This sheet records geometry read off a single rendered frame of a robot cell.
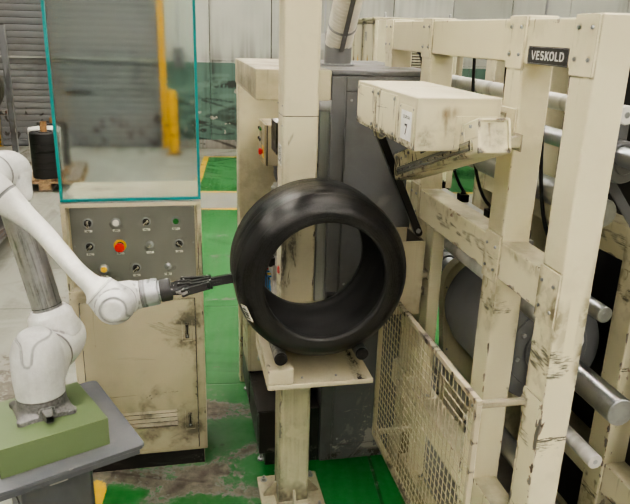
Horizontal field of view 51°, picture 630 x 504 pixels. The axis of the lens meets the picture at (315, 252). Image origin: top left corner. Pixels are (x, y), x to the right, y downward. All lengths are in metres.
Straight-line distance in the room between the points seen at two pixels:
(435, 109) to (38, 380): 1.46
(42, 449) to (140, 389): 0.90
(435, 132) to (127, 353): 1.73
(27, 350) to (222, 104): 9.35
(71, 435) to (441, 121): 1.46
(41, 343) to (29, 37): 9.85
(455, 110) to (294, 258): 0.94
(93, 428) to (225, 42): 9.54
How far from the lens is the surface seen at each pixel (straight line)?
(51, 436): 2.26
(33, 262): 2.41
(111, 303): 1.98
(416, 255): 2.55
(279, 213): 2.06
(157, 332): 2.95
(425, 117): 1.84
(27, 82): 11.91
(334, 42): 2.95
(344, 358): 2.47
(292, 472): 2.96
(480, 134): 1.80
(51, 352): 2.28
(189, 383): 3.07
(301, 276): 2.53
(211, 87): 11.34
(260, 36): 11.36
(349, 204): 2.08
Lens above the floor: 1.94
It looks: 19 degrees down
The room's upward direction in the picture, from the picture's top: 2 degrees clockwise
